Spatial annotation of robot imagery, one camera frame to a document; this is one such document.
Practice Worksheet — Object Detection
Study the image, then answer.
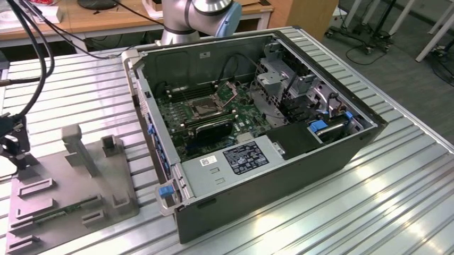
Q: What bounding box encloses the wooden desk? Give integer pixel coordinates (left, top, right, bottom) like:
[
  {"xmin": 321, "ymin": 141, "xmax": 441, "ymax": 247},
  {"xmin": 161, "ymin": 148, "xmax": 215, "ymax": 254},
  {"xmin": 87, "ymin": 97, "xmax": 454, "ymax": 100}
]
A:
[{"xmin": 0, "ymin": 0, "xmax": 277, "ymax": 54}]

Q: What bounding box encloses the metal socket cover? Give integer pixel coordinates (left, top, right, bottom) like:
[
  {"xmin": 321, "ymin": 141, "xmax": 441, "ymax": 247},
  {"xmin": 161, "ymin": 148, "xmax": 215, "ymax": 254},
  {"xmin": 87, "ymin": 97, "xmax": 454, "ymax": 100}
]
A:
[{"xmin": 213, "ymin": 81, "xmax": 239, "ymax": 106}]

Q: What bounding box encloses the silver drive cage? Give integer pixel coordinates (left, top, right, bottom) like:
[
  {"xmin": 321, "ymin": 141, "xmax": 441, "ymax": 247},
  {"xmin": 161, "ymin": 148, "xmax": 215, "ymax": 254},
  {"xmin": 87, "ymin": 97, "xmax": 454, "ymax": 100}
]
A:
[{"xmin": 254, "ymin": 42, "xmax": 321, "ymax": 123}]

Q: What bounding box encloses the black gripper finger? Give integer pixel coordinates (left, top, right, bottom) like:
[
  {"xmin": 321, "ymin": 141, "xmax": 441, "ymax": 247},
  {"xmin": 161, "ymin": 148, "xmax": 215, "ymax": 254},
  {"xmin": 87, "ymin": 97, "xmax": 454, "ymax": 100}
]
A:
[{"xmin": 11, "ymin": 152, "xmax": 32, "ymax": 171}]

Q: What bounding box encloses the grey parts rack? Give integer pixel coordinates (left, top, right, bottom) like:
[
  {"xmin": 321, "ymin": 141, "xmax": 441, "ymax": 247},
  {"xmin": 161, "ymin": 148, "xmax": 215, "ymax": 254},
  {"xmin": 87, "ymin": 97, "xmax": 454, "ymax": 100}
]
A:
[{"xmin": 6, "ymin": 124, "xmax": 142, "ymax": 255}]

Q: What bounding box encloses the black wire loop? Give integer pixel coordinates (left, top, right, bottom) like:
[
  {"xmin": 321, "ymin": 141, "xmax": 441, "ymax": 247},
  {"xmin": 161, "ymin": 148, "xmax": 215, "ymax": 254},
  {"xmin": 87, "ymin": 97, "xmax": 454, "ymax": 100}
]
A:
[{"xmin": 217, "ymin": 53, "xmax": 263, "ymax": 82}]

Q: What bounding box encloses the green RAM stick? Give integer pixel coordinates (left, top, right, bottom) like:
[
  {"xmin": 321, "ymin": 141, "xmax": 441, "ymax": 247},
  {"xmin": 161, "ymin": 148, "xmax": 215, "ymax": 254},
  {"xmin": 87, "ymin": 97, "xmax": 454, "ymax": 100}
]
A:
[{"xmin": 34, "ymin": 195, "xmax": 103, "ymax": 225}]

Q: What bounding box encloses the wooden cabinet panel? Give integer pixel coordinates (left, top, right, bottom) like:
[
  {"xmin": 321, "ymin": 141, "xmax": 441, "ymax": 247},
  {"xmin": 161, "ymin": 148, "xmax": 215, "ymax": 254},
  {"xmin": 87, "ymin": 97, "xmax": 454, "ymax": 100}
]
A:
[{"xmin": 286, "ymin": 0, "xmax": 339, "ymax": 42}]

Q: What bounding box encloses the black RAM slot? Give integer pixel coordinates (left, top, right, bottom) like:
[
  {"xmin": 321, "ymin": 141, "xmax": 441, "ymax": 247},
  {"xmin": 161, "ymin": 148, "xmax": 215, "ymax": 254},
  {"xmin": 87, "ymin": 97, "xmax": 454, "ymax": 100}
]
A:
[
  {"xmin": 170, "ymin": 88, "xmax": 218, "ymax": 98},
  {"xmin": 169, "ymin": 85, "xmax": 217, "ymax": 94},
  {"xmin": 173, "ymin": 91, "xmax": 219, "ymax": 101}
]

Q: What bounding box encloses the white bowl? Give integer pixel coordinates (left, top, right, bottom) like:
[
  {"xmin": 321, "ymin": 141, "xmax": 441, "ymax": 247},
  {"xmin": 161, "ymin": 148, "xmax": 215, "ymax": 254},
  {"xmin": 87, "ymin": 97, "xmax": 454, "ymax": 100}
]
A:
[{"xmin": 0, "ymin": 10, "xmax": 35, "ymax": 32}]

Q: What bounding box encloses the open black PC case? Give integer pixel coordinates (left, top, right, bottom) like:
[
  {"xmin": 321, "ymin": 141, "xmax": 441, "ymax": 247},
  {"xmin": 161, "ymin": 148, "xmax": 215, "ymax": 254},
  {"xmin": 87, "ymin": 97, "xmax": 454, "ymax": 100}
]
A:
[{"xmin": 120, "ymin": 28, "xmax": 389, "ymax": 244}]

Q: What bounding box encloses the blue fan latch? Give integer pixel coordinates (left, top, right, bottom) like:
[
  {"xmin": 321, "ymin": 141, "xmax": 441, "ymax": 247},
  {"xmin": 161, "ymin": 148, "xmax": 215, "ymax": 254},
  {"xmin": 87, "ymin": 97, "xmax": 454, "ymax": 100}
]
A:
[{"xmin": 307, "ymin": 120, "xmax": 327, "ymax": 135}]

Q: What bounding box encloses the open cardboard box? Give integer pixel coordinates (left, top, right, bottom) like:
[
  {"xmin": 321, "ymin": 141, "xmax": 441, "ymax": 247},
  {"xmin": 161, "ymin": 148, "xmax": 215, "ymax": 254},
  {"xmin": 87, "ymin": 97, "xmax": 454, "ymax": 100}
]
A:
[{"xmin": 142, "ymin": 0, "xmax": 167, "ymax": 19}]

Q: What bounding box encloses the green motherboard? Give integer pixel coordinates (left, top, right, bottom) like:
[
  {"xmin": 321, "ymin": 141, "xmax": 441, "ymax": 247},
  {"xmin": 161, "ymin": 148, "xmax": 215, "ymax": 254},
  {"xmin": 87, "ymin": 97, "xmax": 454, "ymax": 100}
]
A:
[{"xmin": 155, "ymin": 81, "xmax": 270, "ymax": 162}]

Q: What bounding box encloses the black rolling stand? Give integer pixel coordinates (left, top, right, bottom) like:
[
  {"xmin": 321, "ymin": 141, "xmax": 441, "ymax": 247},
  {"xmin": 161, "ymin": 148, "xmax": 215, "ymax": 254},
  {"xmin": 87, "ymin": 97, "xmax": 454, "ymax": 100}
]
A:
[{"xmin": 325, "ymin": 0, "xmax": 397, "ymax": 55}]

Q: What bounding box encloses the grey power supply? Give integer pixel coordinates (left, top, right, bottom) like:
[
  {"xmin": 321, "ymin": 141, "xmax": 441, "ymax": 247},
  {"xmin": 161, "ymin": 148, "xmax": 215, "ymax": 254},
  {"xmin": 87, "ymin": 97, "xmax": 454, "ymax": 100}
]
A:
[{"xmin": 175, "ymin": 135, "xmax": 287, "ymax": 199}]

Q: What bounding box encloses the CPU socket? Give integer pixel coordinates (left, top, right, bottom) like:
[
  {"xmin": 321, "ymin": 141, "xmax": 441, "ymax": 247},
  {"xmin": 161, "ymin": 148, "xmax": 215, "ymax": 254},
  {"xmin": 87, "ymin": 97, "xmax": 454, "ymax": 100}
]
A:
[{"xmin": 190, "ymin": 98, "xmax": 223, "ymax": 119}]

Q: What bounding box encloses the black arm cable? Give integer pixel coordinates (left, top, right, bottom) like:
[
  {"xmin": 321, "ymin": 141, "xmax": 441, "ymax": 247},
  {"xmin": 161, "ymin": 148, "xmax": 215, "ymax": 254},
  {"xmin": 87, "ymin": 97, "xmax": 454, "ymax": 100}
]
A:
[
  {"xmin": 14, "ymin": 0, "xmax": 47, "ymax": 117},
  {"xmin": 0, "ymin": 0, "xmax": 58, "ymax": 87}
]

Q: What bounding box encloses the black round object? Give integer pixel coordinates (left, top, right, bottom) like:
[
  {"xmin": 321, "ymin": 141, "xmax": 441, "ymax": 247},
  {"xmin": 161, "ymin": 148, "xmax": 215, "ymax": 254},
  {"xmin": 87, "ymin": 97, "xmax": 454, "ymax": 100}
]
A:
[{"xmin": 76, "ymin": 0, "xmax": 120, "ymax": 9}]

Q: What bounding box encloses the white table frame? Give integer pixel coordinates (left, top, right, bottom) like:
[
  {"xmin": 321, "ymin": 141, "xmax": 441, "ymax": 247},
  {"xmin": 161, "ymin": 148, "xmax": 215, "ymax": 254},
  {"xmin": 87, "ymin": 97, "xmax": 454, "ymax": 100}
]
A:
[{"xmin": 414, "ymin": 0, "xmax": 454, "ymax": 62}]

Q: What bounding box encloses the black graphics card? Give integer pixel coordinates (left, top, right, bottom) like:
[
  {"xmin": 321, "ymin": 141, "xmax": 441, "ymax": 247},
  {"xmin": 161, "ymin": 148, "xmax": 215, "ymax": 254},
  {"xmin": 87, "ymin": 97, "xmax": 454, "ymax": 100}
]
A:
[{"xmin": 193, "ymin": 118, "xmax": 234, "ymax": 143}]

